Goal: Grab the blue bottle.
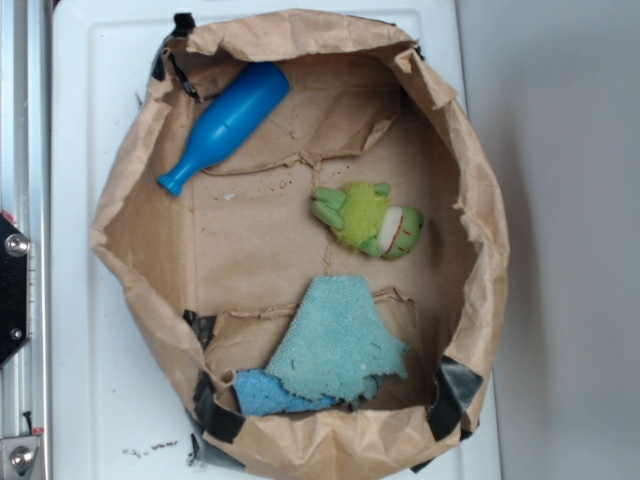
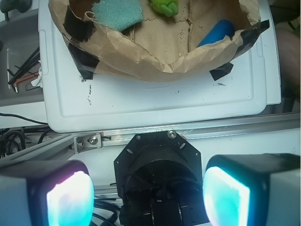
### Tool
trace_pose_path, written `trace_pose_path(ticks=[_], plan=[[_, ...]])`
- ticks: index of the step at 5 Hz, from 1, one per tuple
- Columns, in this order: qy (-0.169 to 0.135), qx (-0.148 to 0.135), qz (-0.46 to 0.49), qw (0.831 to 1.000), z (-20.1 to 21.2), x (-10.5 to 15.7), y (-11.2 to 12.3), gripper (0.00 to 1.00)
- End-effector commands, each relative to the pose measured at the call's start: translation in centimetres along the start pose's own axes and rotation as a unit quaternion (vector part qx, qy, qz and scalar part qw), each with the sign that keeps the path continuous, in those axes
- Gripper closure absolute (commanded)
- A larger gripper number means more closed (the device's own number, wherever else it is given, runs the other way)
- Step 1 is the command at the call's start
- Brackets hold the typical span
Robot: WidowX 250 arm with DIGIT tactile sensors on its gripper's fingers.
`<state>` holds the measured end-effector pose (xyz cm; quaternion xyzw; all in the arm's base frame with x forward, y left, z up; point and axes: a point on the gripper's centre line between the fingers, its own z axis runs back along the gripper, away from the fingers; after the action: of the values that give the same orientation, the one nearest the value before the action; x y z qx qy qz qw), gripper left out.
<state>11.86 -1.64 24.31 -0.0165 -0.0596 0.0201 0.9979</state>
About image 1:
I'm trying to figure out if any black metal bracket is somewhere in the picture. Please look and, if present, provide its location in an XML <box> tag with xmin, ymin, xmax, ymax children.
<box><xmin>0</xmin><ymin>215</ymin><xmax>30</xmax><ymax>367</ymax></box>

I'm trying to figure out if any light teal cloth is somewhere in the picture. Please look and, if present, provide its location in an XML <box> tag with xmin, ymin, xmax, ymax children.
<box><xmin>265</xmin><ymin>276</ymin><xmax>408</xmax><ymax>404</ymax></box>

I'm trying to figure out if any white plastic board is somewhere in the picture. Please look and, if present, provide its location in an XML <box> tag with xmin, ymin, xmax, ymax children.
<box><xmin>48</xmin><ymin>0</ymin><xmax>503</xmax><ymax>480</ymax></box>

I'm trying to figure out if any blue plastic bottle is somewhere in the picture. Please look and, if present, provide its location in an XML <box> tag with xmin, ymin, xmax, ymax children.
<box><xmin>157</xmin><ymin>62</ymin><xmax>290</xmax><ymax>196</ymax></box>

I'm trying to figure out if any aluminium frame rail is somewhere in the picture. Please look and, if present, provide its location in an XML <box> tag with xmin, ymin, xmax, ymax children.
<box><xmin>1</xmin><ymin>1</ymin><xmax>53</xmax><ymax>479</ymax></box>

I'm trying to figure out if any green plush frog toy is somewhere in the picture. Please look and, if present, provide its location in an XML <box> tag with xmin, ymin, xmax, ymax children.
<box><xmin>311</xmin><ymin>181</ymin><xmax>424</xmax><ymax>260</ymax></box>

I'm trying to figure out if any blue sponge cloth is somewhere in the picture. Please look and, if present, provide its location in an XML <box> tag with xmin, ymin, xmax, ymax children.
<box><xmin>233</xmin><ymin>369</ymin><xmax>340</xmax><ymax>416</ymax></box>

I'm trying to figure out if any brown paper bag tray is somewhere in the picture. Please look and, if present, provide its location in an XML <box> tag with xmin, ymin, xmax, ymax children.
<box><xmin>91</xmin><ymin>9</ymin><xmax>510</xmax><ymax>479</ymax></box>

